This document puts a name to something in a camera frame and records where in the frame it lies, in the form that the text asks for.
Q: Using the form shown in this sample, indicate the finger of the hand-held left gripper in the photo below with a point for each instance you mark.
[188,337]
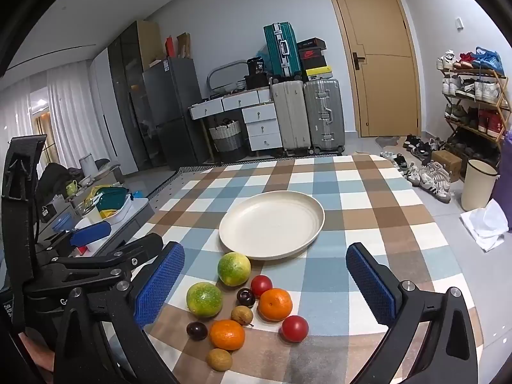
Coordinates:
[90,234]
[140,248]

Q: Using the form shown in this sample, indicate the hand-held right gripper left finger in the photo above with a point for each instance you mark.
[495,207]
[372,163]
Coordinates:
[160,284]

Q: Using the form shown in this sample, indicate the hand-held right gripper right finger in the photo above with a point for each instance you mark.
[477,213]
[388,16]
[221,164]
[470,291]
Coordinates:
[370,288]

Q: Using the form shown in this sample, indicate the dark purple plum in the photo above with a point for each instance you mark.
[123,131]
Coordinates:
[245,296]
[196,331]

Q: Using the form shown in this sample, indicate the yellowish green citrus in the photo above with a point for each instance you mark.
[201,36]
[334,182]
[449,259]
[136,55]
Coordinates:
[234,268]

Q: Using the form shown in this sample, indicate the orange tangerine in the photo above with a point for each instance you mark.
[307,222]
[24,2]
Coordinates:
[227,335]
[275,304]

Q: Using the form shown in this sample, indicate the red tomato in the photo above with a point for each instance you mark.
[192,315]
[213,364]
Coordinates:
[261,286]
[295,328]

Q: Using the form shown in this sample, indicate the brown kiwi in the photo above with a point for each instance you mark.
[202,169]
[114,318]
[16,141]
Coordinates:
[219,359]
[242,315]

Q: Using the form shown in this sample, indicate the cream round plate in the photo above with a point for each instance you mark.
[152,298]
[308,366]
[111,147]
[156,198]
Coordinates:
[272,224]

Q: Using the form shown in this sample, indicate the grey coffee table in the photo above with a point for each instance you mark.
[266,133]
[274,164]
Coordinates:
[132,216]

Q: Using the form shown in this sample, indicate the green and white container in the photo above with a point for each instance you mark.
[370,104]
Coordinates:
[114,206]

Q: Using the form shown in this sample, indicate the black jacket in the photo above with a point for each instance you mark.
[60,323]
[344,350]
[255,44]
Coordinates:
[54,180]

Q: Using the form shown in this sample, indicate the green cup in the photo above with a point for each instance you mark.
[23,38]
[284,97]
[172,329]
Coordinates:
[72,188]

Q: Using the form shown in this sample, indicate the blue packet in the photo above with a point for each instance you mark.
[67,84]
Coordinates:
[139,196]

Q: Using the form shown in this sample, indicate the checkered tablecloth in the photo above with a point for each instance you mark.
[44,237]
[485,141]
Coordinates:
[360,208]

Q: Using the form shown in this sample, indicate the white sheer curtain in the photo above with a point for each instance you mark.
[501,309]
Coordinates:
[72,112]

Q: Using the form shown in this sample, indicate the pile of white sneakers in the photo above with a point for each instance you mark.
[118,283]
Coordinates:
[430,174]

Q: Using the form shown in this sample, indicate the white plastic bag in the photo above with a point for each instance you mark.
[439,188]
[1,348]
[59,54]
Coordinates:
[486,226]

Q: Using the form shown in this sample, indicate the white wardrobe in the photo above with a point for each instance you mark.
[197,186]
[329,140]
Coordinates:
[102,100]

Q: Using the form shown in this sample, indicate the grey woven basket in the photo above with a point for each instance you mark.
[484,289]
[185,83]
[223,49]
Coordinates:
[227,138]

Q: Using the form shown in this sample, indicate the grey refrigerator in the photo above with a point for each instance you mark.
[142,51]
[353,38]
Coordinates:
[172,108]

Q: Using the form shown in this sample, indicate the grey door mat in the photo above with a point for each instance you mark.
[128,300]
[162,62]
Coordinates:
[387,140]

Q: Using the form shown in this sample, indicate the cream trash bin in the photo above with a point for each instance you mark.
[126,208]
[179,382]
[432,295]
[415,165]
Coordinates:
[478,186]

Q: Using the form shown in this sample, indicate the dark glass cabinet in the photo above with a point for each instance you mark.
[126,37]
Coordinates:
[128,88]

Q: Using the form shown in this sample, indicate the white vanity desk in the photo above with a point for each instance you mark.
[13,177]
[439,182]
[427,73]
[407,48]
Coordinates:
[260,128]

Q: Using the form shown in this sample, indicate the purple cloth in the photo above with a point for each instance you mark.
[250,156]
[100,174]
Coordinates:
[504,176]

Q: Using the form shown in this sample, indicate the silver suitcase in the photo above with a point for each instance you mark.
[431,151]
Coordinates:
[324,116]

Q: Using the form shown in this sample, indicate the beige suitcase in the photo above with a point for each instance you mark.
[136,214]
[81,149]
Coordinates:
[290,116]

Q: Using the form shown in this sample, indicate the oval grey-framed mirror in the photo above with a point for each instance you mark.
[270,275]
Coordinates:
[226,74]

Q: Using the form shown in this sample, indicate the tan wooden door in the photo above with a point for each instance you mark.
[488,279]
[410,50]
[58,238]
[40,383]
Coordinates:
[380,88]

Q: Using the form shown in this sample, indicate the black storage box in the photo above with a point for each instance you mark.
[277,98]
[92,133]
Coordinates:
[258,80]

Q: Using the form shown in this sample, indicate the small brown cardboard box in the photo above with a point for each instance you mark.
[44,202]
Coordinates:
[184,46]

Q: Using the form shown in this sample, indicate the black tub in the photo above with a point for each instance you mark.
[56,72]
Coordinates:
[256,66]

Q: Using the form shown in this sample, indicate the yellow and black shoe box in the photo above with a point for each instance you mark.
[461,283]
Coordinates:
[319,72]

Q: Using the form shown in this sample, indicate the wooden shoe rack with shoes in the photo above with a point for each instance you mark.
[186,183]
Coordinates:
[486,88]

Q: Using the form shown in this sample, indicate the red and black shoe box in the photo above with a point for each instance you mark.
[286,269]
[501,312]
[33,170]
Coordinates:
[312,58]

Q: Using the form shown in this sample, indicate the teal suitcase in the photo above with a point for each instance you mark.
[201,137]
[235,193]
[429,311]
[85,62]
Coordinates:
[280,48]

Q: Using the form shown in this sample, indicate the flat black shoe box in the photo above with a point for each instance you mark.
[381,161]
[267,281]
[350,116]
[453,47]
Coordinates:
[310,43]

